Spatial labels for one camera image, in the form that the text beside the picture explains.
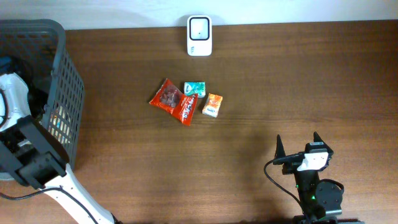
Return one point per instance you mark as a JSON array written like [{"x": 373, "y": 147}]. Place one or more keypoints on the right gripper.
[{"x": 289, "y": 168}]

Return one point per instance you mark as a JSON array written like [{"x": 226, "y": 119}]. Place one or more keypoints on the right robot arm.
[{"x": 319, "y": 199}]

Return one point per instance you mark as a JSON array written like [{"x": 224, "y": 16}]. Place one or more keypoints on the teal tissue pack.
[{"x": 191, "y": 88}]

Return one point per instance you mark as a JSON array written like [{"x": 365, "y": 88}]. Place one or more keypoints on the red candy bag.
[{"x": 173, "y": 101}]

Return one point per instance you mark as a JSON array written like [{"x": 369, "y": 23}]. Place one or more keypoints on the orange tissue pack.
[{"x": 212, "y": 105}]

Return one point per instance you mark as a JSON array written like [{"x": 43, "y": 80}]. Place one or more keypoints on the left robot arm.
[{"x": 31, "y": 155}]

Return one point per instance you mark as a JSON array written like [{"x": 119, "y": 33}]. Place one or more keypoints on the grey plastic mesh basket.
[{"x": 39, "y": 48}]

